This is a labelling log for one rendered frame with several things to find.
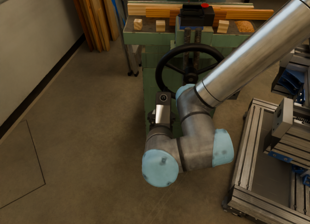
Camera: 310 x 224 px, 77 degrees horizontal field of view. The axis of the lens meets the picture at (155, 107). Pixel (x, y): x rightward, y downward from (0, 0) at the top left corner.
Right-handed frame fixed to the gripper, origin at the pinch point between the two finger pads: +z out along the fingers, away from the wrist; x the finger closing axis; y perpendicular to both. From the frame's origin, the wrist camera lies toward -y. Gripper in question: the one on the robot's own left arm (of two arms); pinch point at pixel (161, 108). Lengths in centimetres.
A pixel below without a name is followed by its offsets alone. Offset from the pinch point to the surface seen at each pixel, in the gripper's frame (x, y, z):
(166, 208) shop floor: 5, 74, 28
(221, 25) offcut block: 23.9, -30.7, 22.9
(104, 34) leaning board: -68, -31, 167
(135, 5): -14, -40, 36
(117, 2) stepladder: -38, -53, 103
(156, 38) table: -3.4, -24.9, 24.3
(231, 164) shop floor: 51, 59, 55
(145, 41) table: -8.6, -23.4, 25.2
